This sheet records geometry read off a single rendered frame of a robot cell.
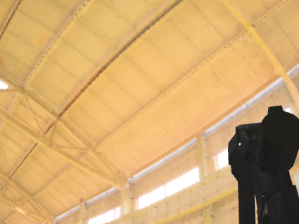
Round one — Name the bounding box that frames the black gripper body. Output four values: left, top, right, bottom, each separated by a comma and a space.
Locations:
256, 181, 299, 224

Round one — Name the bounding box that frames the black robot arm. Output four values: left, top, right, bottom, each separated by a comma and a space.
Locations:
228, 106, 299, 224

